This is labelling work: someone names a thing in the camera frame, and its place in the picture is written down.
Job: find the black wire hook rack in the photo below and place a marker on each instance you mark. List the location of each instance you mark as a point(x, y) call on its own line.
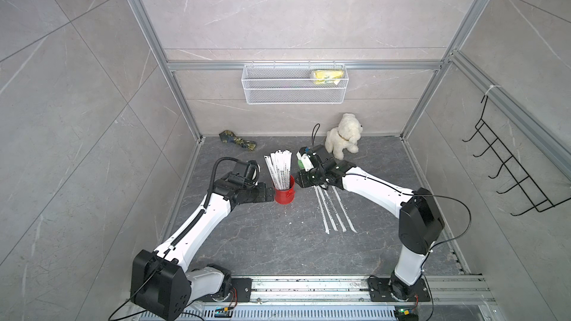
point(534, 197)

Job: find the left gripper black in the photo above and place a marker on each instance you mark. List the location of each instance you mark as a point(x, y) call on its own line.
point(262, 197)

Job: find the bundle of white straws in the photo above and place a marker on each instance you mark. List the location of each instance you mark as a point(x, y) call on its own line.
point(279, 164)

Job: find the red cup container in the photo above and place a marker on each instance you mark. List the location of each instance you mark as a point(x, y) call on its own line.
point(285, 197)

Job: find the white plush dog toy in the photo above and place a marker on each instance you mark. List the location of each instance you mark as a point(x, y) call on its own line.
point(344, 137)

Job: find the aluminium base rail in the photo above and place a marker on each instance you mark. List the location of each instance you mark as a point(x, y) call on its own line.
point(461, 290)

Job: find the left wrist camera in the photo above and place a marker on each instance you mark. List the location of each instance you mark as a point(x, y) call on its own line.
point(245, 173)

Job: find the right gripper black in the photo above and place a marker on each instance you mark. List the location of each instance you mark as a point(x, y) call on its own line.
point(302, 176)

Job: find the camouflage cloth piece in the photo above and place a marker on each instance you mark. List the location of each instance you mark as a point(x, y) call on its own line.
point(230, 137)

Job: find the yellow sponge in basket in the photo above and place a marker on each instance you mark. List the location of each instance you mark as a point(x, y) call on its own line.
point(327, 77)

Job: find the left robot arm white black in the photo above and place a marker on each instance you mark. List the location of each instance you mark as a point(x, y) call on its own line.
point(161, 281)

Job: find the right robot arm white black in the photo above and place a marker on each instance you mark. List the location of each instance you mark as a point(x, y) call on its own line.
point(420, 219)

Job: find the white wire mesh basket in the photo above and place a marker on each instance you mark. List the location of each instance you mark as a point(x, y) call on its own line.
point(265, 84)

